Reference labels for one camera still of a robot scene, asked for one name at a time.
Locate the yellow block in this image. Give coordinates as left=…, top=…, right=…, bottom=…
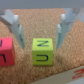
left=31, top=37, right=55, bottom=66

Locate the pink block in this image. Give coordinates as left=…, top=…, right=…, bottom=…
left=0, top=37, right=17, bottom=68

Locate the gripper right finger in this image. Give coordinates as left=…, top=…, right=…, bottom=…
left=56, top=7, right=84, bottom=50

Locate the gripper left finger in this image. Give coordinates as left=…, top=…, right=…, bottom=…
left=0, top=8, right=26, bottom=48

